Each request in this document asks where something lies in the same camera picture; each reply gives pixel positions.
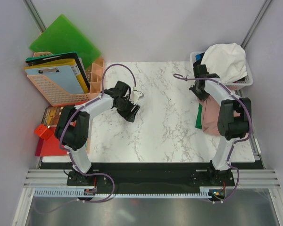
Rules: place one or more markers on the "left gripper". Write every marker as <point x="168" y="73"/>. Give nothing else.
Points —
<point x="129" y="116"/>

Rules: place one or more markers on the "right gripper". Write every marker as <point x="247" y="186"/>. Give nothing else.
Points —
<point x="202" y="97"/>

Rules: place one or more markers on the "pink t shirt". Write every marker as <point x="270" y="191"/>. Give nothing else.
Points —
<point x="209" y="116"/>

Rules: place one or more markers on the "green t shirt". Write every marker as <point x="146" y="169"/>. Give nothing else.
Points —
<point x="198" y="124"/>

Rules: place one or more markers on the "white t shirt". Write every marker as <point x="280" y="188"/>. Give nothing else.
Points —
<point x="228" y="61"/>

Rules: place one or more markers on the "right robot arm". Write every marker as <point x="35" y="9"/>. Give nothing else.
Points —
<point x="233" y="124"/>

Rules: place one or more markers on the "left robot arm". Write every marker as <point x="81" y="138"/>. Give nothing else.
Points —
<point x="110" y="98"/>

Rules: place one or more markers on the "black t shirt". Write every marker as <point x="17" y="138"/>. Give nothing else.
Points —
<point x="196" y="63"/>

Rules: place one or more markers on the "orange desk organizer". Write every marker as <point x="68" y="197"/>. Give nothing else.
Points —
<point x="94" y="75"/>

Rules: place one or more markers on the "white laundry basket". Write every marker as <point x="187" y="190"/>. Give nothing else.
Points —
<point x="237" y="85"/>

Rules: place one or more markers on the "blue clipboard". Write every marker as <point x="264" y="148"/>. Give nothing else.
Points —
<point x="62" y="75"/>

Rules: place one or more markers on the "yellow folder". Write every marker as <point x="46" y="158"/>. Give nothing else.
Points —
<point x="74" y="66"/>

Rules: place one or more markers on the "brown book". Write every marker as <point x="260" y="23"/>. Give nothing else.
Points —
<point x="51" y="116"/>

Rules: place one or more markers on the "red folder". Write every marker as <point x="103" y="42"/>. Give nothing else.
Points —
<point x="47" y="148"/>

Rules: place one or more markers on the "red cube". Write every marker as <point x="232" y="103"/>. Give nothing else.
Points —
<point x="43" y="131"/>

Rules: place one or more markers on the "green plastic folder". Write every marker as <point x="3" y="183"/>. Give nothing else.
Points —
<point x="63" y="36"/>

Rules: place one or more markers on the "black folder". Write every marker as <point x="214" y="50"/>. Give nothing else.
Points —
<point x="32" y="61"/>

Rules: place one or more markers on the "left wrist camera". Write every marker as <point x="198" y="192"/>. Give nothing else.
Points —
<point x="136" y="95"/>

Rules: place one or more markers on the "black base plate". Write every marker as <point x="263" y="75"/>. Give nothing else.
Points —
<point x="153" y="177"/>

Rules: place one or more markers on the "white cable duct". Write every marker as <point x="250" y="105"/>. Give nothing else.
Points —
<point x="201" y="192"/>

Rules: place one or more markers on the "aluminium frame rail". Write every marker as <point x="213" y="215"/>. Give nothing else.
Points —
<point x="264" y="178"/>

